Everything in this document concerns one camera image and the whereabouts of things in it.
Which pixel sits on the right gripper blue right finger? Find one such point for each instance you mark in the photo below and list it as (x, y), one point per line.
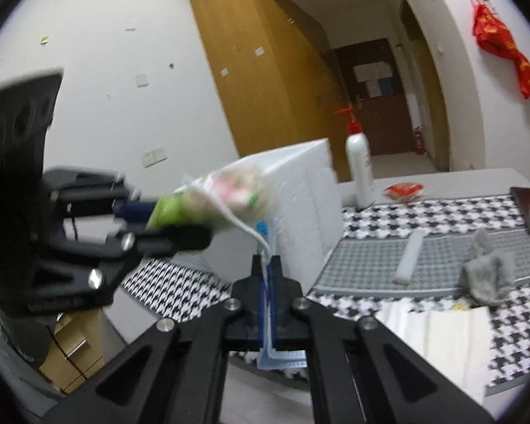
(277, 303)

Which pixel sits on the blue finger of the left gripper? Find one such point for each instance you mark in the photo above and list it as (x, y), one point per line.
(174, 238)
(134, 210)

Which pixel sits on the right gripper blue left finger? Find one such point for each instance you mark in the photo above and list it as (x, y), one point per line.
(257, 301)

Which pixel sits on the white styrofoam box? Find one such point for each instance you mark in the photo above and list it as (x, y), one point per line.
(306, 218)

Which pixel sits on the green pink tissue pack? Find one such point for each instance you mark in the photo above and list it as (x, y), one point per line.
(238, 193)

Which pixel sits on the white foam roll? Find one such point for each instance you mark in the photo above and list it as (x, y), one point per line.
(409, 259)

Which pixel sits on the white towel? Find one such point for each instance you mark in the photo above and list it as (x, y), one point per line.
(456, 342)

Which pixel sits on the grey rag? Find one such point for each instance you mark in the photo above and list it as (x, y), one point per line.
(489, 272)

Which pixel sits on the red snack packet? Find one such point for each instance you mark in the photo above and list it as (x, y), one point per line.
(404, 192)

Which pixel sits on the white lotion pump bottle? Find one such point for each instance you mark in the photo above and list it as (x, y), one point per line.
(358, 157)

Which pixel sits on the wooden wardrobe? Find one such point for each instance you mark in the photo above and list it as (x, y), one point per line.
(277, 77)

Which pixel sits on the red fire extinguisher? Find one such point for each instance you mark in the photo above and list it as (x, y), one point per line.
(419, 145)

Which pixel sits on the dark brown entrance door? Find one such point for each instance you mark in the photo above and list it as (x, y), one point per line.
(377, 95)

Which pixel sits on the red hanging bag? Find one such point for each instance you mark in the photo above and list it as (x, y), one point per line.
(492, 36)

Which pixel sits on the wall power socket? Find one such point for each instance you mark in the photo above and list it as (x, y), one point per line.
(153, 157)

